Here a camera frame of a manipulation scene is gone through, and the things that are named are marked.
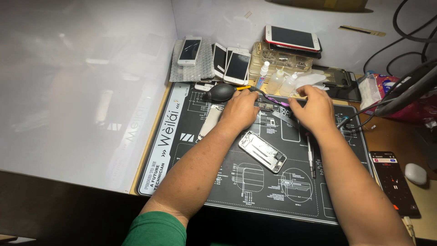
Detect green sleeve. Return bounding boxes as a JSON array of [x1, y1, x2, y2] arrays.
[[121, 211, 188, 246]]

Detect tissue packet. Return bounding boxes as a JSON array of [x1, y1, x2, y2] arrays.
[[358, 73, 401, 112]]

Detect white phone rose edge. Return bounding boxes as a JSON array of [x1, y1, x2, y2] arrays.
[[225, 47, 250, 78]]

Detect small white phone part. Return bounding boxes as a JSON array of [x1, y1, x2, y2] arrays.
[[194, 82, 216, 92]]

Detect purple black tweezers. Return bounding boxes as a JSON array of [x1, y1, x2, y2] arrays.
[[249, 86, 292, 108]]

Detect silver opened phone chassis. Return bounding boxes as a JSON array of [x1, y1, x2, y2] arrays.
[[238, 131, 287, 174]]

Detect white tissue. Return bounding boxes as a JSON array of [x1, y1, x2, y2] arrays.
[[295, 72, 327, 91]]

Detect white earbud case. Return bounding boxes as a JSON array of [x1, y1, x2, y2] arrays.
[[404, 163, 428, 186]]

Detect black smartphone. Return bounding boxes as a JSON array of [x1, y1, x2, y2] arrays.
[[369, 151, 421, 217]]

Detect silver phone back plate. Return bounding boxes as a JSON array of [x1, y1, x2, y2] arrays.
[[198, 105, 224, 141]]

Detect white phone gold edge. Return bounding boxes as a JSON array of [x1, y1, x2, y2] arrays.
[[223, 51, 252, 86]]

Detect black dust blower yellow nozzle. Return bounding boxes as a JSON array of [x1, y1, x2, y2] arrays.
[[206, 83, 252, 103]]

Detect white phone silver edge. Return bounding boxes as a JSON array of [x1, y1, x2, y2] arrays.
[[212, 43, 227, 80]]

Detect black phone clear case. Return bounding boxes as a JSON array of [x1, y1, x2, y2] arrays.
[[311, 64, 362, 103]]

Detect person's right hand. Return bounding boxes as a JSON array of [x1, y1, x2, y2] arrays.
[[288, 85, 337, 134]]

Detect pink plastic bag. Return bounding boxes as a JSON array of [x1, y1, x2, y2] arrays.
[[385, 93, 437, 128]]

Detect black printed repair mat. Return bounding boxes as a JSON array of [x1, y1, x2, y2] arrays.
[[136, 82, 375, 226]]

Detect silver red-tipped screwdriver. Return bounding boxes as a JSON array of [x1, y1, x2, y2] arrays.
[[305, 133, 317, 179]]

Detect clear squeeze bottle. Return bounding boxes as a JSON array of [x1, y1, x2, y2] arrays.
[[279, 72, 298, 97], [265, 66, 286, 95]]

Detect grey metal spudger strip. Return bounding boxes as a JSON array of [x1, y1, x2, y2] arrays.
[[272, 110, 298, 128]]

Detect person's left hand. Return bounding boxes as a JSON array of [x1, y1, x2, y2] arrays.
[[218, 89, 261, 133]]

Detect black cables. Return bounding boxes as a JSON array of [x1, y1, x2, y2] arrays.
[[363, 0, 437, 76]]

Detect long tape strip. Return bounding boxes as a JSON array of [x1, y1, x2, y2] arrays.
[[338, 25, 386, 37]]

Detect clear plastic parts organiser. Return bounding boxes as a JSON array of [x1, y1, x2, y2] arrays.
[[249, 41, 313, 82]]

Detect small white phone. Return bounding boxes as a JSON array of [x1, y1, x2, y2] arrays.
[[177, 36, 203, 67]]

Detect bubble wrap sheet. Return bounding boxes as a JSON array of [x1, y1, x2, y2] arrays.
[[169, 38, 216, 83]]

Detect spray bottle blue label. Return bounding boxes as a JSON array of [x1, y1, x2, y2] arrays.
[[256, 61, 270, 90]]

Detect cardboard box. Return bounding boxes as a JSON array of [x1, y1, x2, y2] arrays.
[[266, 0, 374, 13]]

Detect white phone red back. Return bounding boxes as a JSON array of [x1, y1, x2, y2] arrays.
[[264, 25, 322, 53]]

